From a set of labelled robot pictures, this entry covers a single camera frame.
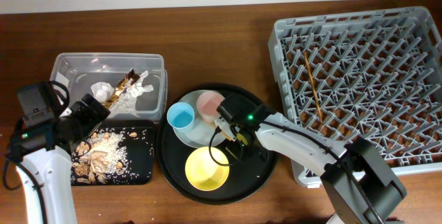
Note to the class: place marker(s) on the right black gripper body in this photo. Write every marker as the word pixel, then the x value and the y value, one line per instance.
pixel 248 149

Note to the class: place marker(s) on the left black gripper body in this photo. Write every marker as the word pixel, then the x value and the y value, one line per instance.
pixel 85 120

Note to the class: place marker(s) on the food scraps and rice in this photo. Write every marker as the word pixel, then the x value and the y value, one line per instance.
pixel 100 155

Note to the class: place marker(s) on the yellow bowl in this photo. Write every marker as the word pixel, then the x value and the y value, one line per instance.
pixel 203 172

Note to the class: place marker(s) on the white napkin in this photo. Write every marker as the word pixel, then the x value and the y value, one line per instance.
pixel 126 103

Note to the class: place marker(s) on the gold brown candy wrapper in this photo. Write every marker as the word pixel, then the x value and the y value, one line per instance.
pixel 128 80

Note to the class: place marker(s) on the blue plastic cup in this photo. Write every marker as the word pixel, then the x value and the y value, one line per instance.
pixel 181 116

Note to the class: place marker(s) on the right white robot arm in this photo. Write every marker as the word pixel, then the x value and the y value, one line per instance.
pixel 359 183

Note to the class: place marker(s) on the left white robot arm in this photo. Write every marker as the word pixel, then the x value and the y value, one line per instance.
pixel 41 153

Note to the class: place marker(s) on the clear plastic waste bin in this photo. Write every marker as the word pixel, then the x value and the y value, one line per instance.
pixel 84 69

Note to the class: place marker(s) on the grey dishwasher rack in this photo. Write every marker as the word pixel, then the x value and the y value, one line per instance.
pixel 377 76

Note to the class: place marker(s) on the black rectangular tray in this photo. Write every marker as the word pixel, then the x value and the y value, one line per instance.
pixel 141 161

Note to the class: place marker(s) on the grey round plate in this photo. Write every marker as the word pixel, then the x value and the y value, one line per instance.
pixel 192 138

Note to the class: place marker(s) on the white label on bin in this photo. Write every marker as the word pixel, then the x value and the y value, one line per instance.
pixel 62 79

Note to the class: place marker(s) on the pink plastic cup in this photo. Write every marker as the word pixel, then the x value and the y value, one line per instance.
pixel 207 104

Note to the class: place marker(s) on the round black serving tray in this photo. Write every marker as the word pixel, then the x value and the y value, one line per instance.
pixel 245 178

